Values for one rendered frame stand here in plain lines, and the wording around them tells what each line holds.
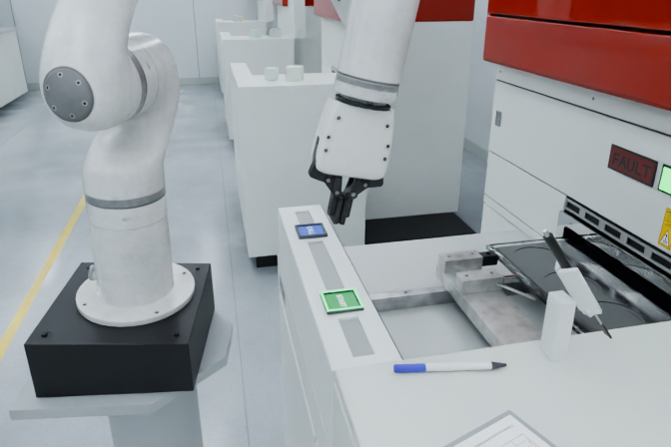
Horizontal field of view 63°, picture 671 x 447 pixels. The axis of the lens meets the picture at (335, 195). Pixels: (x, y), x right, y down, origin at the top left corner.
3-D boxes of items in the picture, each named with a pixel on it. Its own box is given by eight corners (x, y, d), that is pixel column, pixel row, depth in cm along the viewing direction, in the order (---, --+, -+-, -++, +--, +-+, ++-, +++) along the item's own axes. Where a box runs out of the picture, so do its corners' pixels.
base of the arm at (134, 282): (52, 319, 86) (31, 213, 79) (111, 259, 103) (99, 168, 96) (170, 332, 84) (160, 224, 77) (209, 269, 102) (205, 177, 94)
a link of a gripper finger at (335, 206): (342, 173, 78) (334, 217, 80) (321, 170, 77) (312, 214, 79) (348, 180, 75) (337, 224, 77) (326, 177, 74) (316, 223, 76)
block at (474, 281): (492, 280, 105) (494, 266, 104) (501, 289, 102) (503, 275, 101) (453, 285, 104) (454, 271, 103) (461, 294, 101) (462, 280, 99)
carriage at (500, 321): (471, 272, 114) (472, 259, 113) (581, 390, 81) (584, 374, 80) (434, 276, 113) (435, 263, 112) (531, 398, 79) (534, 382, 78)
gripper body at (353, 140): (391, 95, 77) (373, 170, 81) (322, 82, 75) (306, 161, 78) (409, 105, 70) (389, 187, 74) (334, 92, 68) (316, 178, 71)
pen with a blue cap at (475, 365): (505, 358, 68) (392, 362, 68) (507, 363, 67) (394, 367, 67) (504, 365, 69) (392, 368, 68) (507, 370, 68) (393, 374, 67)
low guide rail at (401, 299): (574, 281, 117) (576, 268, 116) (580, 286, 115) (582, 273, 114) (344, 310, 107) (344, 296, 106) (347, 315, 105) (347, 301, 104)
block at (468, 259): (474, 261, 113) (475, 248, 111) (481, 269, 109) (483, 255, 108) (437, 265, 111) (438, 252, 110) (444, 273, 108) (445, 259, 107)
